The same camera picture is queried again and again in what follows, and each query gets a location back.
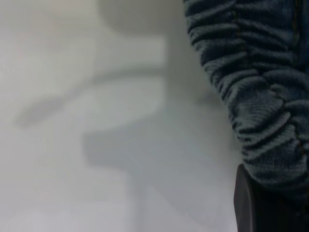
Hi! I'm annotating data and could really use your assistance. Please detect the blue denim jeans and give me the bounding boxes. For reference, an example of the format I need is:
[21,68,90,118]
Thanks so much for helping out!
[182,0,309,211]

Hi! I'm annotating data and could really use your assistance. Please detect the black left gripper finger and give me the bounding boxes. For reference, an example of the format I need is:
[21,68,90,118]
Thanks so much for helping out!
[233,164,309,232]

